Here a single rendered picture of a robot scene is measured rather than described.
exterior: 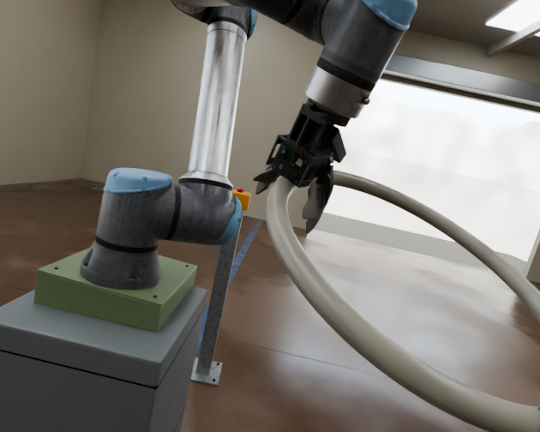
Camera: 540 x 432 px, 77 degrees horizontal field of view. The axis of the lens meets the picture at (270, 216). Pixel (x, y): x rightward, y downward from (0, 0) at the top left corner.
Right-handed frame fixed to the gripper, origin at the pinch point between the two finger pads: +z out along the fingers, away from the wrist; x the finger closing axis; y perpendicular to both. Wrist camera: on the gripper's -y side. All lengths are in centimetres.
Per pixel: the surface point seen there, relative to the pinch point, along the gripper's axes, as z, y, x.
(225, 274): 95, -73, -45
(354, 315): -8.6, 23.3, 21.1
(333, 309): -8.0, 23.9, 19.2
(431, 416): 129, -139, 88
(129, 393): 46, 20, -4
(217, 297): 108, -69, -41
